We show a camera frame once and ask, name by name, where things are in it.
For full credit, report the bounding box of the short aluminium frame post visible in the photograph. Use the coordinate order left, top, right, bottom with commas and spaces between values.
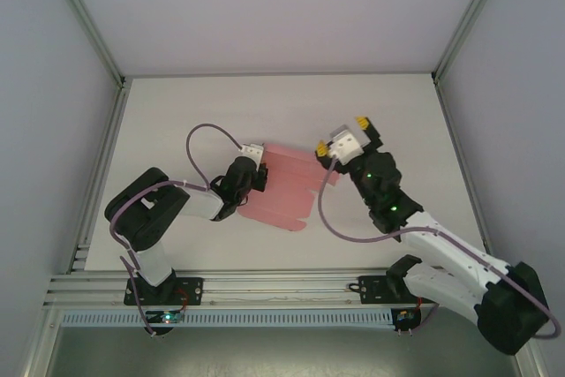
25, 308, 61, 377
514, 348, 542, 377

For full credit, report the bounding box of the wide aluminium mounting rail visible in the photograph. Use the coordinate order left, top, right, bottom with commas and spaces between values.
41, 268, 524, 310

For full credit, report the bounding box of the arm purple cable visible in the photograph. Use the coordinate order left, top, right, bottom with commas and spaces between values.
318, 154, 564, 340
109, 123, 245, 339

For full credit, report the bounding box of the circuit board green light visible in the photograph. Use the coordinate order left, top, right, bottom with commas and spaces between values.
147, 310, 187, 326

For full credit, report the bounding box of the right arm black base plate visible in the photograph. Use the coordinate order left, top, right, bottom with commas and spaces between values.
358, 274, 441, 306

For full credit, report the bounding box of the white slotted cable duct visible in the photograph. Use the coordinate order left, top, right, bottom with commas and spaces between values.
58, 309, 395, 330

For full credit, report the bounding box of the aluminium table side rail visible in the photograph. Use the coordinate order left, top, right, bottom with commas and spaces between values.
433, 79, 496, 270
67, 80, 130, 275

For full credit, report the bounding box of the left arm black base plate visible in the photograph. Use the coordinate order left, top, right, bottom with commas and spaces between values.
123, 275, 206, 308

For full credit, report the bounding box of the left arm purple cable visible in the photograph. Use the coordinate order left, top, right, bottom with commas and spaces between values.
109, 123, 245, 339

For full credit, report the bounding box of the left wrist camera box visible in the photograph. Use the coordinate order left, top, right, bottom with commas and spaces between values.
237, 142, 267, 165

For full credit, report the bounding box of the pink paper box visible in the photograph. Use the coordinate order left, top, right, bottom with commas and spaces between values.
235, 141, 342, 234

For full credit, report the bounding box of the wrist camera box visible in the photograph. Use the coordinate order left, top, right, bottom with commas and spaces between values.
330, 122, 368, 167
237, 142, 267, 165

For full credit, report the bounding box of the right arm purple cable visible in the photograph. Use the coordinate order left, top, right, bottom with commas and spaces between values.
318, 154, 564, 340

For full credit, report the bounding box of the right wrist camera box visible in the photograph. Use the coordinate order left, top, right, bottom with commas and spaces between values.
330, 122, 368, 167

